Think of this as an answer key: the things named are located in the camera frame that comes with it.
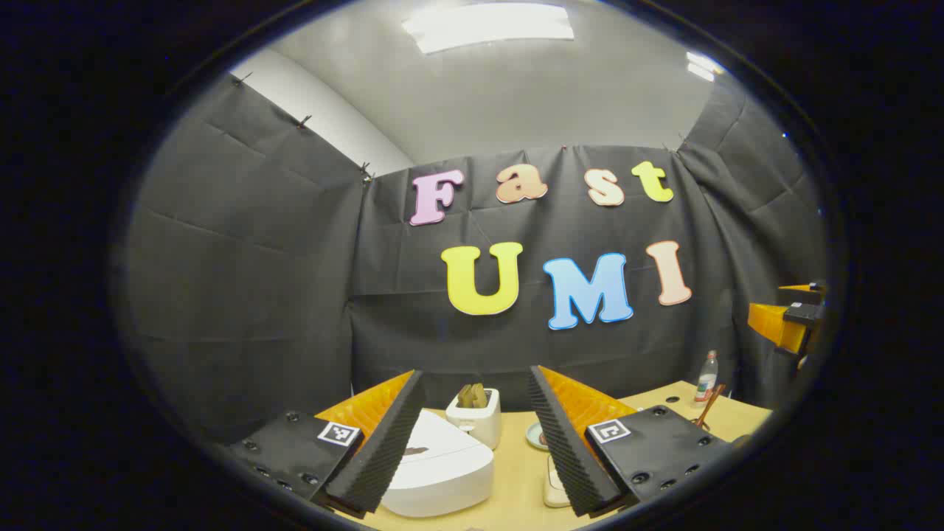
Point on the large ceiling light panel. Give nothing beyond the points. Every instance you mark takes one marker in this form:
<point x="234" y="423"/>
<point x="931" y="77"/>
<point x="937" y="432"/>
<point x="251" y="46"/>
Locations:
<point x="487" y="26"/>

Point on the wooden spoon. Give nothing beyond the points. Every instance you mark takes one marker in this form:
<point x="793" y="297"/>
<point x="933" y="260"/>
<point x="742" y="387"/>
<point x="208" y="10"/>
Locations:
<point x="712" y="404"/>

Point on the white toaster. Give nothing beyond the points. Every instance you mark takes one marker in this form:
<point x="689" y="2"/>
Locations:
<point x="479" y="426"/>

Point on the pale green plate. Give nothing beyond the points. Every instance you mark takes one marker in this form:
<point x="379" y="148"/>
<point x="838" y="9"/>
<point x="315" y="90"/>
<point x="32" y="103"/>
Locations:
<point x="533" y="436"/>

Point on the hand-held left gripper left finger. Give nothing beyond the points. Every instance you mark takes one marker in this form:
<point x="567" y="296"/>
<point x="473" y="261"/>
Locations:
<point x="383" y="450"/>

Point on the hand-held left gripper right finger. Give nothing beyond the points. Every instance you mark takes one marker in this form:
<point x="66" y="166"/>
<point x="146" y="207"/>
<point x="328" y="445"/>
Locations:
<point x="564" y="450"/>

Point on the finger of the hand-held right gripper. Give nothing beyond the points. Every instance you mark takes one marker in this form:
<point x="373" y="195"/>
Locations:
<point x="774" y="324"/>
<point x="800" y="289"/>

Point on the black backdrop cloth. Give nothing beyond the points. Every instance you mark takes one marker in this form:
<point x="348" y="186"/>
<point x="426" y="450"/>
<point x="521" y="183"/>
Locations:
<point x="295" y="258"/>

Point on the small ceiling light panel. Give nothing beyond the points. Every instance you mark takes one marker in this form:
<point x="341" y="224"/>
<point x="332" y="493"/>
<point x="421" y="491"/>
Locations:
<point x="704" y="66"/>

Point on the clear box of rice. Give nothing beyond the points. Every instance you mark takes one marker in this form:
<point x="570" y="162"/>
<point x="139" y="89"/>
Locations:
<point x="553" y="487"/>

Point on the brown bread slice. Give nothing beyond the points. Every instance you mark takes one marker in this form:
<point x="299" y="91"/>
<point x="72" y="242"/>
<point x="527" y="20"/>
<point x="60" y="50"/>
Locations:
<point x="464" y="397"/>
<point x="480" y="395"/>

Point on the clear plastic bottle red label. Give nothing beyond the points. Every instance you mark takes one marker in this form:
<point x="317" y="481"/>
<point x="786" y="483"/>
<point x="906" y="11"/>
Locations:
<point x="706" y="383"/>

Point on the white rice cooker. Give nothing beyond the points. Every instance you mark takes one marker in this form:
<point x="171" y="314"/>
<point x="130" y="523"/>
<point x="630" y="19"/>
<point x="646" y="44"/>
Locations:
<point x="442" y="472"/>

